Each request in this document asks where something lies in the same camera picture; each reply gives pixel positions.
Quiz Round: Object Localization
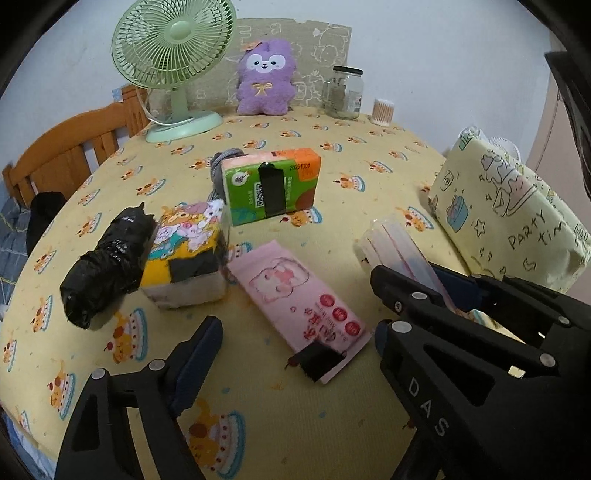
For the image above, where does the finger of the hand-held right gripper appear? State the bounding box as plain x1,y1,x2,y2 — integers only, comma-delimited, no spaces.
429,263,548,320
370,264,573,480

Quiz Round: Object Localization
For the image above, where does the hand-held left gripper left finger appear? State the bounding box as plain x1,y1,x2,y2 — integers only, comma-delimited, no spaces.
54,316,223,480

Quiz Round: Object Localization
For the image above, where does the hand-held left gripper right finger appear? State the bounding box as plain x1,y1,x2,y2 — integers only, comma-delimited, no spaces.
374,320,391,360

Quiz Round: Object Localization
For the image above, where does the clear plastic pack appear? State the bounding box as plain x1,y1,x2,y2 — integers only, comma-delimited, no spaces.
355,217,462,315

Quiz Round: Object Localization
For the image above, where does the pink tissue pack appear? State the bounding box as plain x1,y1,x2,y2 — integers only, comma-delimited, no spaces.
227,239,372,385

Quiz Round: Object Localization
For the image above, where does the cartoon print tissue pack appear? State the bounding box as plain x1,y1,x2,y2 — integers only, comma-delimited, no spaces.
140,199,232,309

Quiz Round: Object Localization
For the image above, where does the black bundle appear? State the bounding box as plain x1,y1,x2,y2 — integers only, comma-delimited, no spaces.
60,202,158,329

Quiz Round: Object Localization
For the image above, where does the green orange tissue pack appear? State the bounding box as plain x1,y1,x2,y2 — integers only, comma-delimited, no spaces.
221,148,321,227

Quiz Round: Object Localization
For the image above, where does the grey knitted glove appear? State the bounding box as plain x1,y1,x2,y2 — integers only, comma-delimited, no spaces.
210,148,245,195

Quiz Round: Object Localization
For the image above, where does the yellow cake-print tablecloth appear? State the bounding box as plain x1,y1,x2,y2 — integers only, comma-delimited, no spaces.
0,105,591,480

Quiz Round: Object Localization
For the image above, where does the white floor fan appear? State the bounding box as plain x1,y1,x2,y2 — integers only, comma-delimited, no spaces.
480,134,522,164

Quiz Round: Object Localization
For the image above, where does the cotton swab container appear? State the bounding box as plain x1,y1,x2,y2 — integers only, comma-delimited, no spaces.
370,98,395,126

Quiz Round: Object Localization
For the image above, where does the black garment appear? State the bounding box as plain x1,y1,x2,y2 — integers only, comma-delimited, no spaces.
27,191,68,257

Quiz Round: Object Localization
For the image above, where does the glass jar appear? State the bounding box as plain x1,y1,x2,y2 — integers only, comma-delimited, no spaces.
323,65,364,121

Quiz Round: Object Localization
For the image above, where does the blue plaid bedding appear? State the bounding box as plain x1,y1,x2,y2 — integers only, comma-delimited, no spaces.
0,198,33,278

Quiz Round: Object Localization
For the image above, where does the purple plush toy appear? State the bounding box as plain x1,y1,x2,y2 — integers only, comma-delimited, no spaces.
235,39,297,116

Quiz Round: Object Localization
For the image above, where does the beige cartoon cushion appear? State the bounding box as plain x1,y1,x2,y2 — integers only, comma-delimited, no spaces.
187,18,352,114

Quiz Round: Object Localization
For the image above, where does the green desk fan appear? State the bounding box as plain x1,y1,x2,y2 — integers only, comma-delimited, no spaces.
111,0,238,143

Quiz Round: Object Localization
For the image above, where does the white fan cable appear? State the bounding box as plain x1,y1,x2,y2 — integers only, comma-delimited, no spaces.
135,84,197,127

